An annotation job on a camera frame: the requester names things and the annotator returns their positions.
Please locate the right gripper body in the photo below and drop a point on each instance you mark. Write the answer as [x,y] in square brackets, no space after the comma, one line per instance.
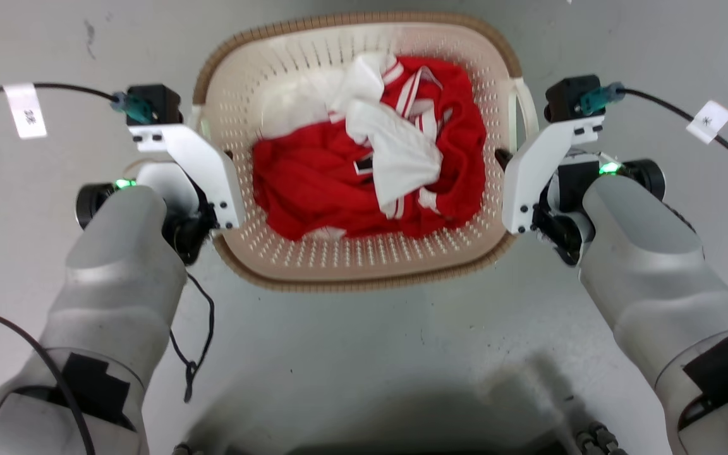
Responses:
[560,221]

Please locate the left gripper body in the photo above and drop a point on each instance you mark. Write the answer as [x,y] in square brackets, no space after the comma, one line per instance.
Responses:
[187,234]

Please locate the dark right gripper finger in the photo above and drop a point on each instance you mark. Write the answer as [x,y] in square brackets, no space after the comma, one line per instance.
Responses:
[504,159]

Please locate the cream laundry basket brown rim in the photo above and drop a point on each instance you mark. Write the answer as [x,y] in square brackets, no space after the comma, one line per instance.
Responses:
[364,262]

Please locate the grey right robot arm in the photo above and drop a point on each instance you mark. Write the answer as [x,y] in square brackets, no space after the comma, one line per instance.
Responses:
[655,278]

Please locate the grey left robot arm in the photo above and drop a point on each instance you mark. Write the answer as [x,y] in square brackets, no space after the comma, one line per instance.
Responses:
[111,297]

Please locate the red garment with white stripes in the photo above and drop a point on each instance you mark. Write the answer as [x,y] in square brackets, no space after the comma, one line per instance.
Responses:
[313,189]

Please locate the grey metal base connector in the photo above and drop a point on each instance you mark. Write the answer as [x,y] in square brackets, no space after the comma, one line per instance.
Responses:
[599,440]

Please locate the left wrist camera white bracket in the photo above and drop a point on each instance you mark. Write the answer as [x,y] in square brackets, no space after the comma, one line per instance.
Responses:
[200,164]

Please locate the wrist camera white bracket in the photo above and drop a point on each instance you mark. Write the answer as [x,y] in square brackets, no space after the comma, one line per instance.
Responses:
[200,164]
[531,177]

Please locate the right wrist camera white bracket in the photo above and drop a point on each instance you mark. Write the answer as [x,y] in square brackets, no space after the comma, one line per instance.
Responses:
[531,177]

